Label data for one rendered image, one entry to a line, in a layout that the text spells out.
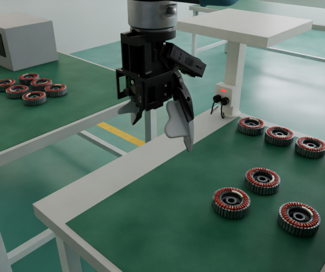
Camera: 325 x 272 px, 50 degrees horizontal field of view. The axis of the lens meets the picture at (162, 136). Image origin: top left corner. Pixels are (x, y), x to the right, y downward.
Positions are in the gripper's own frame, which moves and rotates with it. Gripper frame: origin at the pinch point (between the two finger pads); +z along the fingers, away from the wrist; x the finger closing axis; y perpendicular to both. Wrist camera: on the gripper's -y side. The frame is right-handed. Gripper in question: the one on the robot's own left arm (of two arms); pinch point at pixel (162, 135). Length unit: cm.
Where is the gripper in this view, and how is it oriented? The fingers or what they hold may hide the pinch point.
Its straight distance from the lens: 64.9
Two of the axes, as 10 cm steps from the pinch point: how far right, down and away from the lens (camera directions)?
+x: 7.2, 3.4, -6.0
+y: -6.9, 3.6, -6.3
